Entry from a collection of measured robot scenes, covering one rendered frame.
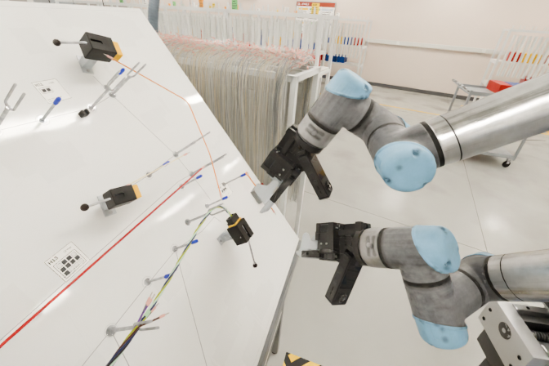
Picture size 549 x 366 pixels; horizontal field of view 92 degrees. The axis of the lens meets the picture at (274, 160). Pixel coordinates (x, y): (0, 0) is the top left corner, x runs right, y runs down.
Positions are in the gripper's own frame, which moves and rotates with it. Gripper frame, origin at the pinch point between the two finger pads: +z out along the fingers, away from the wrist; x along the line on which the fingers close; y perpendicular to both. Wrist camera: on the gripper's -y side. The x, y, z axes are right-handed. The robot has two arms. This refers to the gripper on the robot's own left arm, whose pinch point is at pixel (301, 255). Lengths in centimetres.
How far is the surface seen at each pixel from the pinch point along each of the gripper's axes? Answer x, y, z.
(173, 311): 26.1, -14.1, 11.6
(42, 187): 55, 7, 9
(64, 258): 48.4, -4.8, 8.2
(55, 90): 60, 28, 14
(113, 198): 44.2, 6.3, 4.5
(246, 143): -16, 59, 66
